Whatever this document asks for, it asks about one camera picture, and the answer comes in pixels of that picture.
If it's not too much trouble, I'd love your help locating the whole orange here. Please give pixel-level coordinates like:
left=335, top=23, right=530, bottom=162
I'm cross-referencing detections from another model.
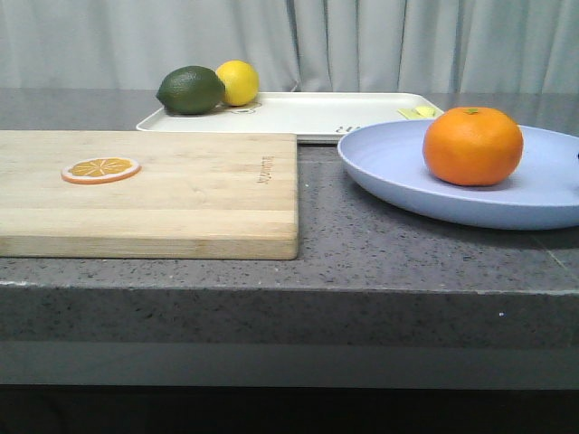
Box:
left=422, top=107, right=524, bottom=186

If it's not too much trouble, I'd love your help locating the light blue plate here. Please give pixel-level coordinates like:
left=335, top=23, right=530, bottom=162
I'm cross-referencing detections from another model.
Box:
left=337, top=119, right=578, bottom=231

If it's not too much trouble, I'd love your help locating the white rectangular tray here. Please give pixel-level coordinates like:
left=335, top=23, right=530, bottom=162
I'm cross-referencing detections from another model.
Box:
left=137, top=92, right=443, bottom=145

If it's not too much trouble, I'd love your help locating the yellow-green utensil on tray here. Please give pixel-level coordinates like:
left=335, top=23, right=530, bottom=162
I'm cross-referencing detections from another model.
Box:
left=397, top=106, right=437, bottom=119

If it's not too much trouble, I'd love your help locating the wooden cutting board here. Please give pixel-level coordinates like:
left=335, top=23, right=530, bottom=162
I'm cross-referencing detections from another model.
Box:
left=1, top=130, right=299, bottom=259

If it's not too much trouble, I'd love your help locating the yellow lemon right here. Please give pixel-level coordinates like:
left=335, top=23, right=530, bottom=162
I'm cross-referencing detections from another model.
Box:
left=215, top=60, right=260, bottom=107

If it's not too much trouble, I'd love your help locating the green lime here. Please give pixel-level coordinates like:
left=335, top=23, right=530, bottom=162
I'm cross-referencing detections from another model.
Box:
left=157, top=65, right=225, bottom=115

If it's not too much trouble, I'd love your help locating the grey-white curtain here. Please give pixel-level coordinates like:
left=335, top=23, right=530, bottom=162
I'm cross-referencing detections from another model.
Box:
left=1, top=1, right=578, bottom=93

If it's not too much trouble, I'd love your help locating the orange slice toy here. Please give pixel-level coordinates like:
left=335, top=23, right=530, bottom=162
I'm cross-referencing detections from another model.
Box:
left=61, top=157, right=141, bottom=184

